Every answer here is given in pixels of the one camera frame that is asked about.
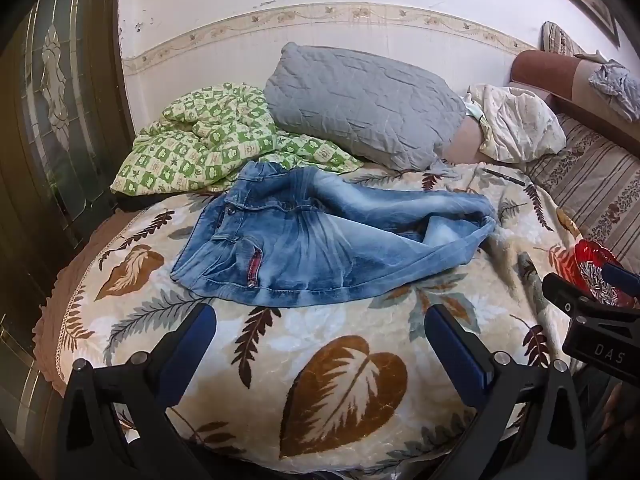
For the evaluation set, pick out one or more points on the cream crumpled pillow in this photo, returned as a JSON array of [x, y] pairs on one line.
[[520, 120]]

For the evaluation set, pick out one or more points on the black pen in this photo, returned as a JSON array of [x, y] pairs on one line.
[[505, 176]]

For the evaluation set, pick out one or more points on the grey quilted pillow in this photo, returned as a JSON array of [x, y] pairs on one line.
[[360, 100]]

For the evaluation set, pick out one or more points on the blue denim pants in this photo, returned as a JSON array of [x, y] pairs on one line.
[[320, 240]]

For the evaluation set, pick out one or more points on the striped sofa cushion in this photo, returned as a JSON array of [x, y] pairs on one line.
[[595, 180]]

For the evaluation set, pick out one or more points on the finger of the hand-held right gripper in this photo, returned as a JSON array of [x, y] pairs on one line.
[[622, 277], [565, 295]]

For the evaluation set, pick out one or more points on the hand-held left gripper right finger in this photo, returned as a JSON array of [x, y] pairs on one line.
[[452, 347]]

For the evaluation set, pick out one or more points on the green checkered quilt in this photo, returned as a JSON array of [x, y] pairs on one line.
[[200, 135]]

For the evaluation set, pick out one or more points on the brown sofa armrest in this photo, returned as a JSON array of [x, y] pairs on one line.
[[550, 72]]

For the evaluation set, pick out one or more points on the grey crumpled cloth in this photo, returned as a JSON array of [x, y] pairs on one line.
[[617, 85]]

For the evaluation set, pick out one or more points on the pink pillow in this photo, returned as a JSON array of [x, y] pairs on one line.
[[462, 142]]

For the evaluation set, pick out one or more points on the dark stained glass door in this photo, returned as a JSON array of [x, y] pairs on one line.
[[55, 125]]

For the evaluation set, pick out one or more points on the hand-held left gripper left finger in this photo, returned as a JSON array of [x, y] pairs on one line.
[[199, 332]]

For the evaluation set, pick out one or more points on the patterned small cushion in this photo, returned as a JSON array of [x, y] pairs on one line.
[[560, 40]]

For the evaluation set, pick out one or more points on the leaf print blanket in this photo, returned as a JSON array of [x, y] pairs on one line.
[[350, 390]]

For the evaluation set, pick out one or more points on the red glass bowl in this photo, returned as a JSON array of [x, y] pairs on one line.
[[587, 265]]

